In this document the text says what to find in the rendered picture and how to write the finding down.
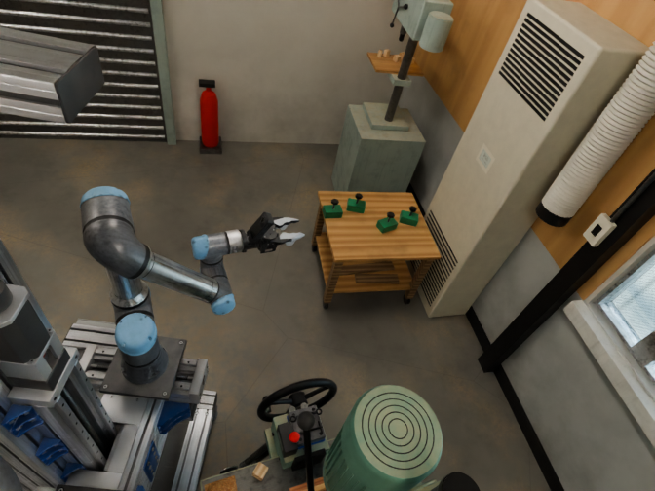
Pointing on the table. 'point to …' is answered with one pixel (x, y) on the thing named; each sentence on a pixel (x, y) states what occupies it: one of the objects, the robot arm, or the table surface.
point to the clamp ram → (304, 459)
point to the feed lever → (307, 444)
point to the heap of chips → (222, 485)
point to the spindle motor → (384, 443)
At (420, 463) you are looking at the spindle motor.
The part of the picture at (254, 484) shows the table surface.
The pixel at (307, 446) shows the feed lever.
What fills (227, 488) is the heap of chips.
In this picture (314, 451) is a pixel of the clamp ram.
